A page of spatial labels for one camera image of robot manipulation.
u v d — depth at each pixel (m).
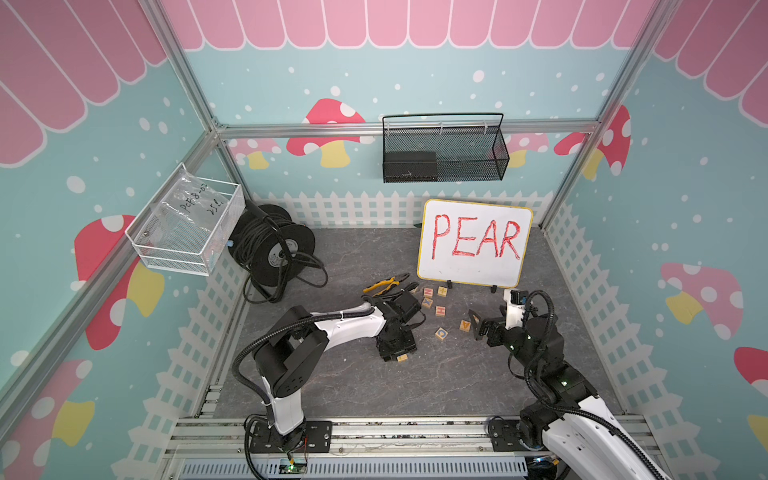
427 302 0.98
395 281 1.03
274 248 0.88
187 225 0.72
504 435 0.74
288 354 0.47
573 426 0.52
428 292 1.00
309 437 0.74
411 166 0.89
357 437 0.76
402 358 0.87
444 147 0.94
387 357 0.81
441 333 0.92
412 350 0.79
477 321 0.71
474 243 0.97
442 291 1.00
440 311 0.97
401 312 0.72
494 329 0.67
